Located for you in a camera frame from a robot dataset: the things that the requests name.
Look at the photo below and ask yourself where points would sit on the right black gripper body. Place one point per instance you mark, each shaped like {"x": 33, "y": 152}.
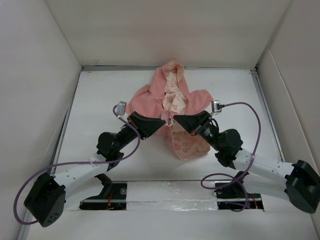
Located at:
{"x": 207, "y": 131}

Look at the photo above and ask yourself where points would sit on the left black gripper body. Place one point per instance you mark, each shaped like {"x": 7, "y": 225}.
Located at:
{"x": 132, "y": 120}

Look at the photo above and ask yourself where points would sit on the silver zipper slider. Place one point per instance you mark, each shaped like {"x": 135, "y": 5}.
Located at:
{"x": 170, "y": 122}

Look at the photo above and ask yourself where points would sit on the pink hooded jacket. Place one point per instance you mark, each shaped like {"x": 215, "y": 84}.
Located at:
{"x": 169, "y": 95}

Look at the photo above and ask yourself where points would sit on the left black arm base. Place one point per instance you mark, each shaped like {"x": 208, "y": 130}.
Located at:
{"x": 113, "y": 196}

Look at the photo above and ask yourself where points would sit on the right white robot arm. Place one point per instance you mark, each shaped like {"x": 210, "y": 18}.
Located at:
{"x": 296, "y": 182}

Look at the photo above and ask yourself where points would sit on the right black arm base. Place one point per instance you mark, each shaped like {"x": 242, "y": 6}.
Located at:
{"x": 233, "y": 198}

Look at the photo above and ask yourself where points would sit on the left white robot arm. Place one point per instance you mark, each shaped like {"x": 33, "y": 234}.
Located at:
{"x": 48, "y": 195}

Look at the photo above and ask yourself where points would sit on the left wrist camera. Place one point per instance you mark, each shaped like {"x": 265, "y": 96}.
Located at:
{"x": 121, "y": 109}

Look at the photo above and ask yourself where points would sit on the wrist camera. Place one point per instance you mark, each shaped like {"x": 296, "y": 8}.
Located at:
{"x": 216, "y": 108}
{"x": 121, "y": 109}

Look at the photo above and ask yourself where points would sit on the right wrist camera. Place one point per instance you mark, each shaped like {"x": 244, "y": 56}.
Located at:
{"x": 216, "y": 108}

